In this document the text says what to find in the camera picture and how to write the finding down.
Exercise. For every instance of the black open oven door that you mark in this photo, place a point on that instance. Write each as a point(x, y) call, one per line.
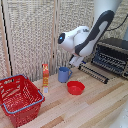
point(94, 73)

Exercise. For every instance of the red bowl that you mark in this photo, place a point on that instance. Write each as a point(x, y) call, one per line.
point(75, 88)

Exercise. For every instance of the red plastic shopping basket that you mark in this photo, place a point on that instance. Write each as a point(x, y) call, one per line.
point(20, 100)

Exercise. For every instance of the dark metal oven tray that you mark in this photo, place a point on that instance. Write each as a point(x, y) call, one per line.
point(108, 61)

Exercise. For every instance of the red and yellow tall package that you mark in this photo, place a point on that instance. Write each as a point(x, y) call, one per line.
point(45, 75)

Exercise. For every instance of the black dish rack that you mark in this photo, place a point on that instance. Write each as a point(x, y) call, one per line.
point(115, 45)

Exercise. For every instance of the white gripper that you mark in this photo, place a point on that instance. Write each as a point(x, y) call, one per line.
point(76, 61)

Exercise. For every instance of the white black Franka robot arm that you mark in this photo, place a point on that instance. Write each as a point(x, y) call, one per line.
point(100, 26)

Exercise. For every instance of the blue mug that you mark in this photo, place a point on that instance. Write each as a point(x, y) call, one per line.
point(63, 75)

